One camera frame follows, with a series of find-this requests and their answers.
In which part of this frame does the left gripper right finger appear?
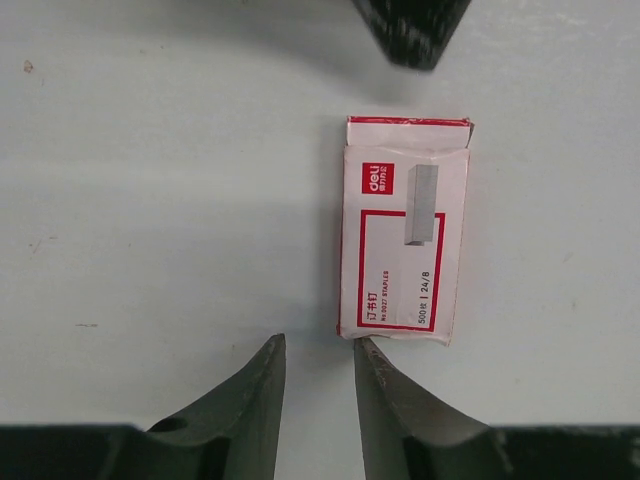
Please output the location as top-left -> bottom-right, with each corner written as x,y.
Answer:
354,338 -> 639,479

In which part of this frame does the red white staple box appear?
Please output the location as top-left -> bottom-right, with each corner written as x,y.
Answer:
337,116 -> 474,345

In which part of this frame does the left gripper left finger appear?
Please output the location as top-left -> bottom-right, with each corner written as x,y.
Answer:
1,334 -> 286,479

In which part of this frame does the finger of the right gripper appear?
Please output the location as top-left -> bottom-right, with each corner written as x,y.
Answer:
353,0 -> 471,70

